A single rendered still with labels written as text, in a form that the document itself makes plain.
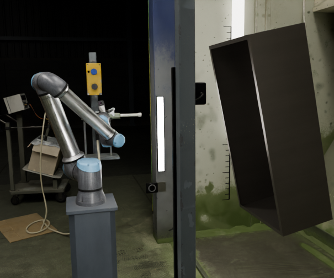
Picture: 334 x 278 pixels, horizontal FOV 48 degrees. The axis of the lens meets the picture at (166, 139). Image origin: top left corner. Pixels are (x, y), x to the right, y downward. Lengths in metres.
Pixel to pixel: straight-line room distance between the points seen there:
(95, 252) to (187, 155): 1.42
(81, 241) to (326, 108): 2.50
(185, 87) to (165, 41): 2.01
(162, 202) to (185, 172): 2.11
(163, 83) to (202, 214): 1.20
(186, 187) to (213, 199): 2.23
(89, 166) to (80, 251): 0.52
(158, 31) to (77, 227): 1.64
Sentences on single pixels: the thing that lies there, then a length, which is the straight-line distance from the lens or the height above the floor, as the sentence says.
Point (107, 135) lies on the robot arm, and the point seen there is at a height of 1.05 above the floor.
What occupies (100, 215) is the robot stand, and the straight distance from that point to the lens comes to 2.36.
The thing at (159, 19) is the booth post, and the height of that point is 1.89.
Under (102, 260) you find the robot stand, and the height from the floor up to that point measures 0.31.
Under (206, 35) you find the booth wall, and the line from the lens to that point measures 3.22.
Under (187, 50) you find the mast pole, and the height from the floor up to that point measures 1.48.
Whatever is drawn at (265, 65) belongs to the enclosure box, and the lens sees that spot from 2.17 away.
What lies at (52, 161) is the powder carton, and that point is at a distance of 4.54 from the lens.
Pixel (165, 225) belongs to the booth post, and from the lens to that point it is 3.33.
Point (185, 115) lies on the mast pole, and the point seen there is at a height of 1.29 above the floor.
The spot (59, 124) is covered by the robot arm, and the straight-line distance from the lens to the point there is 2.43.
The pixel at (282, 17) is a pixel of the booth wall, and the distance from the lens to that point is 3.54.
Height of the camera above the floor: 1.39
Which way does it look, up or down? 9 degrees down
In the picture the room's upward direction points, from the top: 1 degrees counter-clockwise
